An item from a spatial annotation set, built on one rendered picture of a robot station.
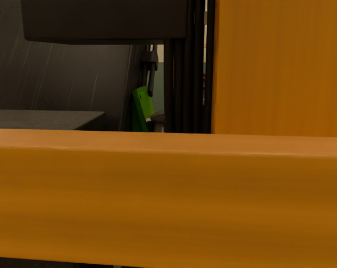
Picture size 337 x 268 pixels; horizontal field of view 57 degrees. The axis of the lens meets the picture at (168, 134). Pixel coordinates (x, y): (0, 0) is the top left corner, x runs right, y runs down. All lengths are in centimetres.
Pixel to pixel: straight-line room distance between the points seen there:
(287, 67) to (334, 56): 3
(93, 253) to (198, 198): 9
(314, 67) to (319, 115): 4
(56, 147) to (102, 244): 8
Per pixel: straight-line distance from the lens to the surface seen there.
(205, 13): 32
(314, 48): 25
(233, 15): 24
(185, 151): 20
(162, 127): 61
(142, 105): 62
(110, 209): 22
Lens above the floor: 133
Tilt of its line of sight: 14 degrees down
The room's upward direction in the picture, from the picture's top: straight up
